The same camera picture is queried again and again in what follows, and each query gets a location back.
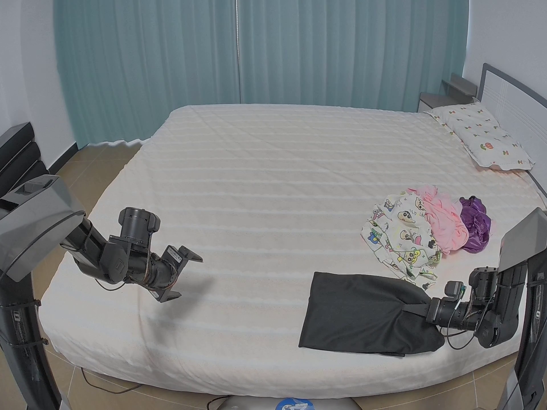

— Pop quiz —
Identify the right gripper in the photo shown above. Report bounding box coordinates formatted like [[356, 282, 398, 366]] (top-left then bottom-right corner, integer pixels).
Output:
[[426, 296, 456, 329]]

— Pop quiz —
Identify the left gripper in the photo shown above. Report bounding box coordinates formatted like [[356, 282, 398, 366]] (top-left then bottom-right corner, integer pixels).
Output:
[[147, 247, 204, 304]]

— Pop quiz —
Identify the black T-shirt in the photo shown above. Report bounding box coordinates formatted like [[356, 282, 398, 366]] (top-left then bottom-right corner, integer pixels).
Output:
[[298, 271, 446, 358]]

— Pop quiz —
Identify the bed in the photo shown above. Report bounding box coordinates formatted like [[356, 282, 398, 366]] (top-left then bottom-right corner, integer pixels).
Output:
[[38, 62, 547, 399]]

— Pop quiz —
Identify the white printed pyjama top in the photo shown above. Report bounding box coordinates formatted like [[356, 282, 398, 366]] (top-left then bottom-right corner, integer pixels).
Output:
[[360, 191, 444, 292]]

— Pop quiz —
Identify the pink garment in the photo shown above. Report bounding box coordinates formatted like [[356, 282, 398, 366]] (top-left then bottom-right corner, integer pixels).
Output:
[[406, 184, 471, 255]]

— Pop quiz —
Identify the purple garment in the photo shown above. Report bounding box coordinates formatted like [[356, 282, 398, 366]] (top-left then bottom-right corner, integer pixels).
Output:
[[458, 195, 493, 254]]

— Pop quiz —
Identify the white printed pillow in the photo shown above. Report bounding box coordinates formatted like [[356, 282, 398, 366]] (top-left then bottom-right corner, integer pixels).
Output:
[[423, 102, 537, 172]]

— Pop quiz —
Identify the black chest of drawers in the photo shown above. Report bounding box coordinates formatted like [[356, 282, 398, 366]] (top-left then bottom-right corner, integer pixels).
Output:
[[0, 121, 48, 197]]

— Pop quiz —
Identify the grey bedside table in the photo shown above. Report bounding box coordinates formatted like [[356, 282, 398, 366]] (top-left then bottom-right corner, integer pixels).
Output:
[[419, 73, 478, 113]]

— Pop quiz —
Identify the blue-green curtain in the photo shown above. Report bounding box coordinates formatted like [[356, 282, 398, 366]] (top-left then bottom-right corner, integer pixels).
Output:
[[52, 0, 241, 147], [236, 0, 469, 113]]

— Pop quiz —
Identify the black cable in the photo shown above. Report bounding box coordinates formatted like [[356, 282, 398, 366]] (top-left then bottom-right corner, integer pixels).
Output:
[[6, 212, 86, 272], [78, 366, 142, 395]]

